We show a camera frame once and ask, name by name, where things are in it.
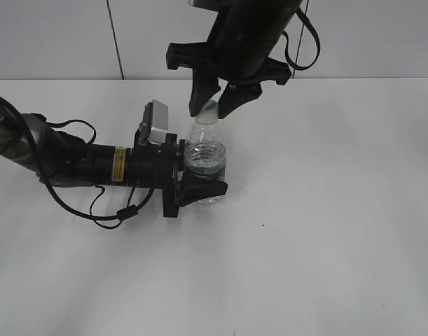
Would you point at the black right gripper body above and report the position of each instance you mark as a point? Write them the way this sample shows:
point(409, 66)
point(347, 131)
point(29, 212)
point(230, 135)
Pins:
point(239, 44)

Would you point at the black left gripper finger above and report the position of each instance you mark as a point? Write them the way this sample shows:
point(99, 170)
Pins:
point(196, 189)

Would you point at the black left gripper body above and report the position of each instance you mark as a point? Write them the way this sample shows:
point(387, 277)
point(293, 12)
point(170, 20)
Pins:
point(158, 166)

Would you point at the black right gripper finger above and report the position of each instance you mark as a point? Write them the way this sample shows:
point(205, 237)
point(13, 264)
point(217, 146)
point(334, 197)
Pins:
point(205, 84)
point(234, 96)

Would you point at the white green bottle cap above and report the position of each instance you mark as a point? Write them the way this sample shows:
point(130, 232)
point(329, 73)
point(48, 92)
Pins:
point(209, 113)

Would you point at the clear plastic water bottle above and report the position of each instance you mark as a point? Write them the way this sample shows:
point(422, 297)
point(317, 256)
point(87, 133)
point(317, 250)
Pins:
point(205, 149)

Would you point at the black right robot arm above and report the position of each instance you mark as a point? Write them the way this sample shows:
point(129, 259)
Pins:
point(235, 58)

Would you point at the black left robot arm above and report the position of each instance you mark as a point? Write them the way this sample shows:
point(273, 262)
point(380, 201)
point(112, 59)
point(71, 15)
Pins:
point(61, 160)

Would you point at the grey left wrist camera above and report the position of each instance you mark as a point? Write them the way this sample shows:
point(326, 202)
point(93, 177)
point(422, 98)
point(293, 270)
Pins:
point(154, 125)

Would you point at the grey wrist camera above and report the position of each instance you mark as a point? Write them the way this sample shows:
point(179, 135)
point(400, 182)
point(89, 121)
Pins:
point(211, 5)
point(154, 125)

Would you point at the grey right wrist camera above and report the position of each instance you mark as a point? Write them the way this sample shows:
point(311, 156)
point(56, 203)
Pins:
point(211, 5)

